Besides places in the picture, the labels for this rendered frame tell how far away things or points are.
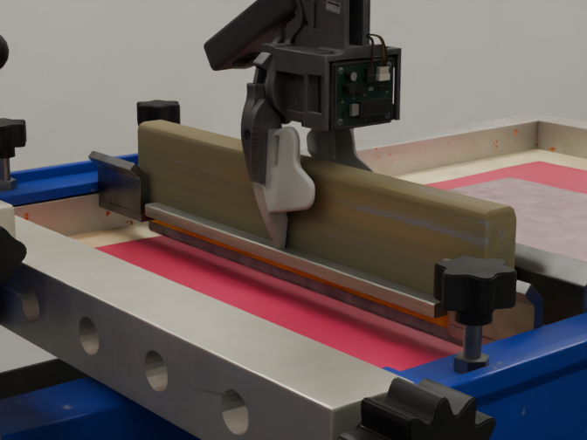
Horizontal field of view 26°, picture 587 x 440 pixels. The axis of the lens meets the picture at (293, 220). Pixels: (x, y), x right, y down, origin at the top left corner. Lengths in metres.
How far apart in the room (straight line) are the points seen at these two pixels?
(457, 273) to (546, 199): 0.63
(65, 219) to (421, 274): 0.40
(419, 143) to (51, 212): 0.45
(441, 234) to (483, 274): 0.16
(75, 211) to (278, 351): 0.56
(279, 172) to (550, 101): 3.43
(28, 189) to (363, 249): 0.36
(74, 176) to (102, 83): 2.02
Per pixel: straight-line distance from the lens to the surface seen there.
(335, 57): 0.87
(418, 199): 0.84
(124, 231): 1.16
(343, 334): 0.89
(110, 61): 3.19
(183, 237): 1.09
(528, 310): 0.77
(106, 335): 0.70
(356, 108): 0.89
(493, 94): 4.10
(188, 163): 1.05
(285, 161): 0.92
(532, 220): 1.21
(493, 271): 0.68
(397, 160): 1.38
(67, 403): 0.88
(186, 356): 0.63
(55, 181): 1.16
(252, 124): 0.91
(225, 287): 0.99
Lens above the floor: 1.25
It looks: 15 degrees down
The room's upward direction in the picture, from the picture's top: straight up
